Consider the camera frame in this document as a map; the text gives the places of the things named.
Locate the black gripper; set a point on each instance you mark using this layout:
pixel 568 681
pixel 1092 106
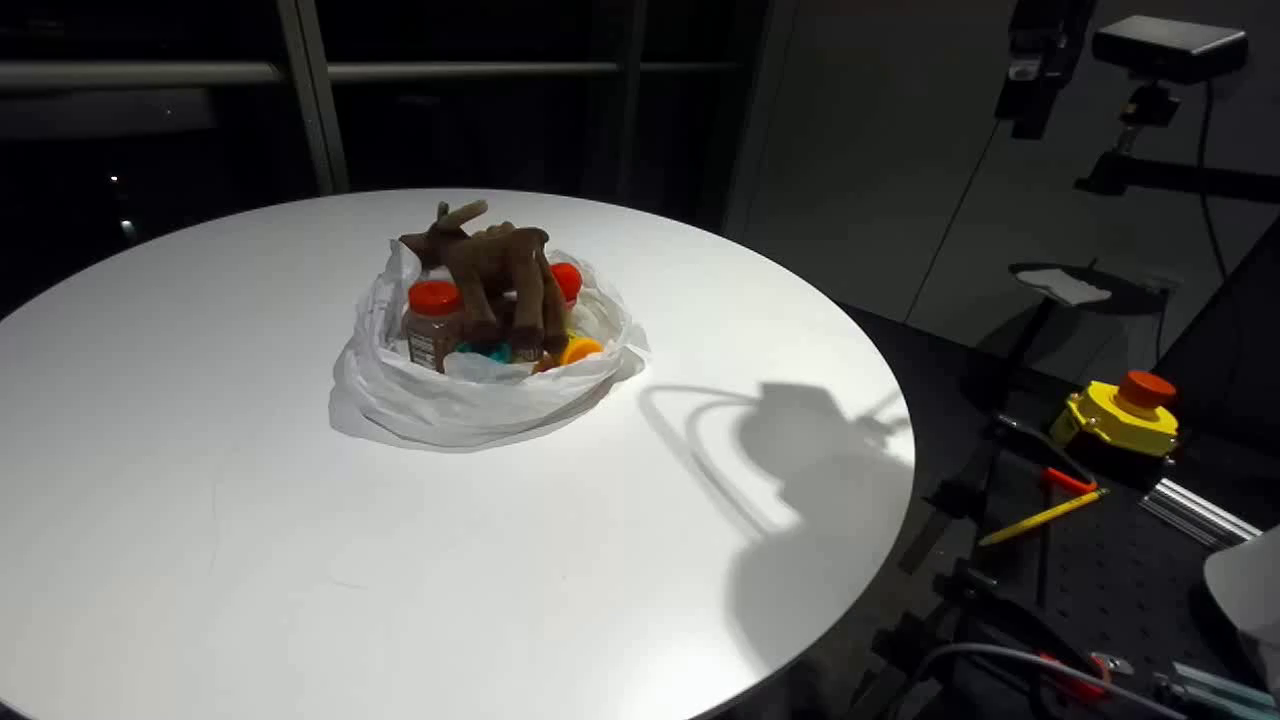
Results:
pixel 1047 42

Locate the small red lid tub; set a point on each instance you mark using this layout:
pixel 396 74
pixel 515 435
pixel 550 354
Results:
pixel 568 279

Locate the brown plush moose toy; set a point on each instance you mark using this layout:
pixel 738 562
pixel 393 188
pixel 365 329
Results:
pixel 501 272

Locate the yellow tub teal lid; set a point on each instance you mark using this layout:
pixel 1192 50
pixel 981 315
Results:
pixel 499 354

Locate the white plate on stand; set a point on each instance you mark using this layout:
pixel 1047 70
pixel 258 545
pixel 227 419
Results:
pixel 1062 286

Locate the yellow red emergency stop button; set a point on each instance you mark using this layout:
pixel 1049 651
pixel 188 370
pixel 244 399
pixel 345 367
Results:
pixel 1123 419

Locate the yellow tub red-orange lid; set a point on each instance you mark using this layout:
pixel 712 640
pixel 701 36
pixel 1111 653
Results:
pixel 583 348

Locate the white rounded object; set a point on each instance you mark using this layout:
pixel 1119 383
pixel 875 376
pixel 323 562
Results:
pixel 1255 592

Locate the white plastic bag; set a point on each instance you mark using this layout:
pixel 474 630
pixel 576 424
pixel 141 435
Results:
pixel 440 403

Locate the grey window crossbar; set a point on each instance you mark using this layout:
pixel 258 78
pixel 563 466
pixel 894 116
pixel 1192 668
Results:
pixel 161 74

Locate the black exterior camera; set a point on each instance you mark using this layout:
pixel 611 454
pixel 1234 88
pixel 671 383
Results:
pixel 1171 45

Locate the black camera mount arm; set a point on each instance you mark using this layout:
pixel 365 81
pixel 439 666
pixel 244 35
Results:
pixel 1173 175

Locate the aluminium rail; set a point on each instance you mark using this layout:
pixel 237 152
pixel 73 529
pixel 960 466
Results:
pixel 1201 508

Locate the grey window post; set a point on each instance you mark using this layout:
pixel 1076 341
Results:
pixel 314 92

